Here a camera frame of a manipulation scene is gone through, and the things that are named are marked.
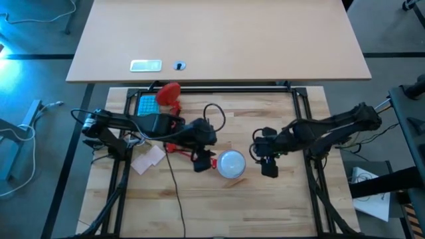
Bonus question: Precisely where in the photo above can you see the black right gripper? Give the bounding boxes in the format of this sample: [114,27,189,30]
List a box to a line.
[250,127,288,164]

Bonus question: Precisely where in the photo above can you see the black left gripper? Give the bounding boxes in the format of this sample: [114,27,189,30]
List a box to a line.
[185,118,218,162]

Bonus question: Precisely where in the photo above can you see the white lightbulb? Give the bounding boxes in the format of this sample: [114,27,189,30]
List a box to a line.
[216,149,248,180]

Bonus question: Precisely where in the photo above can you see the red desk lamp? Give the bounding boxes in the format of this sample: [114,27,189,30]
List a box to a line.
[155,82,219,169]

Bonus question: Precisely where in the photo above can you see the white paper notes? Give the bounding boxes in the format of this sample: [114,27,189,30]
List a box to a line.
[130,153,153,176]

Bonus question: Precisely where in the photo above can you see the blue calculator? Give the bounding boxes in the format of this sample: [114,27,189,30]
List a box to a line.
[136,94,160,117]

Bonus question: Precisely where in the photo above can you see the beige desk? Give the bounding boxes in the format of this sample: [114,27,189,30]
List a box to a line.
[65,0,373,84]

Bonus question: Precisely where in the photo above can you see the white paper sheet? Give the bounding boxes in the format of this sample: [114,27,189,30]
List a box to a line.
[351,165,391,222]

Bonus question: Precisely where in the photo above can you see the black crossbeam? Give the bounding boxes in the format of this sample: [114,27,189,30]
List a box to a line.
[348,165,425,199]

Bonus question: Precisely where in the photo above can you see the yellow black striped tape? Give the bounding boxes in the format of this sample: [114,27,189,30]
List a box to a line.
[403,202,425,239]

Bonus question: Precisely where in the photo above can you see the grey table leg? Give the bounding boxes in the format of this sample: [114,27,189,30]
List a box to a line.
[0,99,43,182]

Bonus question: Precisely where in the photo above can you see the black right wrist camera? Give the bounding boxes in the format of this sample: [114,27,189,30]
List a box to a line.
[260,159,280,179]

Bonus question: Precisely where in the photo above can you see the black lamp power cable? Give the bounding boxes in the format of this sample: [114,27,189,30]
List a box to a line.
[164,145,187,239]

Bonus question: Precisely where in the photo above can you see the black aluminium frame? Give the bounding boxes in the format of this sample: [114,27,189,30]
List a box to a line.
[61,80,366,239]

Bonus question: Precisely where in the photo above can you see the white floor cable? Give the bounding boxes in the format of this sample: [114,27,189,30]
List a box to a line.
[0,100,64,199]

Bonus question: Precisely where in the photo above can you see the thin white cable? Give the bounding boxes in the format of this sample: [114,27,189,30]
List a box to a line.
[0,0,78,25]

